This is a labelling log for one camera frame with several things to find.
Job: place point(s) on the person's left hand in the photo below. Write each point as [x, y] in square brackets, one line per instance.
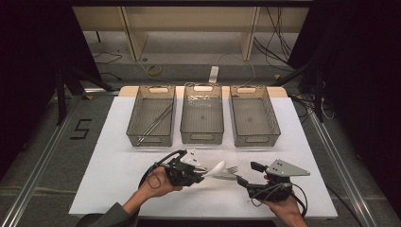
[159, 186]

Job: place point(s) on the white table mat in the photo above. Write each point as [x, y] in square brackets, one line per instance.
[126, 176]

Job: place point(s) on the black metal stand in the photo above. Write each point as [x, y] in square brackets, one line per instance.
[319, 94]
[61, 94]

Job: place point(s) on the aluminium floor rail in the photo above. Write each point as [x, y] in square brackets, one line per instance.
[339, 164]
[43, 164]

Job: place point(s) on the yellow tape roll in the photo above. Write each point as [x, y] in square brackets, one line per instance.
[160, 71]

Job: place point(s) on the metal chopstick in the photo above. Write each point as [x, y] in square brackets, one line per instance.
[151, 131]
[159, 120]

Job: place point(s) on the silver fork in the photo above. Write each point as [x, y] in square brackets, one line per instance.
[232, 170]

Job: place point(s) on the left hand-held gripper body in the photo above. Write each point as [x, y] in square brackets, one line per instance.
[181, 173]

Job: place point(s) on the person's right hand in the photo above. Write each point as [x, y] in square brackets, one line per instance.
[283, 209]

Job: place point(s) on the grey translucent plastic bin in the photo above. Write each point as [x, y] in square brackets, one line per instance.
[153, 118]
[201, 116]
[253, 118]

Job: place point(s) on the white power strip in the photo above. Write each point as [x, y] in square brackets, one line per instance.
[213, 75]

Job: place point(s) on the black curtain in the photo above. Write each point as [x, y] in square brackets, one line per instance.
[362, 63]
[31, 63]

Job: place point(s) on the beige wooden shelf unit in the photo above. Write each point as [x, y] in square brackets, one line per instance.
[138, 41]

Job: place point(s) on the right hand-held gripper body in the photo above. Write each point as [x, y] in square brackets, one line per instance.
[272, 189]

